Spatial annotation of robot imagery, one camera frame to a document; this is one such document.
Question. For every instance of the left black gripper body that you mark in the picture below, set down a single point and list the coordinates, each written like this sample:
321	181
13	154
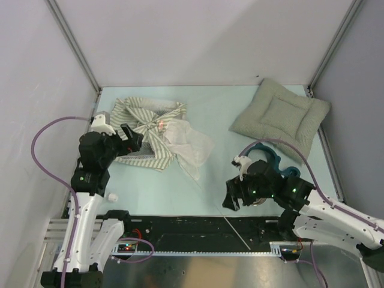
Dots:
115	146

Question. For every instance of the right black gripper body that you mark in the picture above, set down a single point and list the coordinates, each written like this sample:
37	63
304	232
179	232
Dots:
252	191

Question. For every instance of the striped green white pet tent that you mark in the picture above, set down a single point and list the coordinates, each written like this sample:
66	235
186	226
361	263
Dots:
167	135

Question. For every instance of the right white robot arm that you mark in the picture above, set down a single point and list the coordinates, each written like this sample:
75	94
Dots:
306	213

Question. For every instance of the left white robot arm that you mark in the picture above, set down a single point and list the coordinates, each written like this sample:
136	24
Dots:
83	257

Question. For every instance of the stainless steel bowl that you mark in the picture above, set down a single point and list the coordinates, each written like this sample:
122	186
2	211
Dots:
259	201

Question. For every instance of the teal double bowl stand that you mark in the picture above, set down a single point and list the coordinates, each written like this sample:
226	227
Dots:
274	160

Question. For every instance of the green checked cushion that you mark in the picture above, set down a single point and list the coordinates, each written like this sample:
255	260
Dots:
277	113

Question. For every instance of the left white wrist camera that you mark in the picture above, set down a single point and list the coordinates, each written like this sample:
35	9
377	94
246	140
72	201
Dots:
102	123

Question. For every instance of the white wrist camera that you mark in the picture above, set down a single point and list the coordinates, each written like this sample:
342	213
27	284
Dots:
102	123
242	163

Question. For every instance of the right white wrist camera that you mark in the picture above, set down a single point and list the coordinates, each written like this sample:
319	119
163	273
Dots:
242	163

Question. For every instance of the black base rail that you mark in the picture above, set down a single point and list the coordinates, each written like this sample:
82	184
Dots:
187	234

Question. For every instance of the white slotted cable duct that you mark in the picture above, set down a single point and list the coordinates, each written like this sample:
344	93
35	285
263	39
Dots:
273	250

